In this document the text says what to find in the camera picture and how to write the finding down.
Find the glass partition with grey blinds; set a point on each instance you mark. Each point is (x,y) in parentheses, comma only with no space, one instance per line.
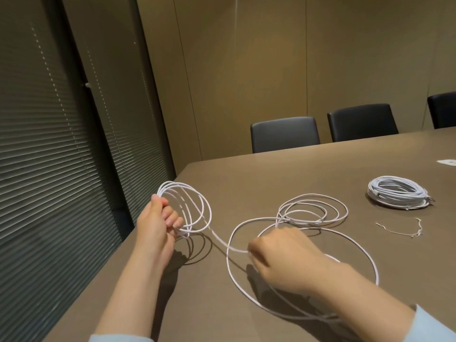
(53,138)

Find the bunch of white twist ties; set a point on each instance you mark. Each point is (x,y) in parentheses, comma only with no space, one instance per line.
(418,233)

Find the person's left hand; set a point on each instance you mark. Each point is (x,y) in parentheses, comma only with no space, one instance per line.
(153,227)

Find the person's right forearm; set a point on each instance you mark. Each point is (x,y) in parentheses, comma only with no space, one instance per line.
(363,302)

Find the person's left forearm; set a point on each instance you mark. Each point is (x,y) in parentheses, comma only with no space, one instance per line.
(132,292)

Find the dark meeting chair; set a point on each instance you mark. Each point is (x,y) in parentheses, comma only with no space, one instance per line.
(443,110)
(361,122)
(285,135)

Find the white table socket panel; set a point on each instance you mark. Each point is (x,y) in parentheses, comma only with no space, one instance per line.
(448,162)

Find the person's right hand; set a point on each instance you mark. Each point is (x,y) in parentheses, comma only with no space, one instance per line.
(292,260)

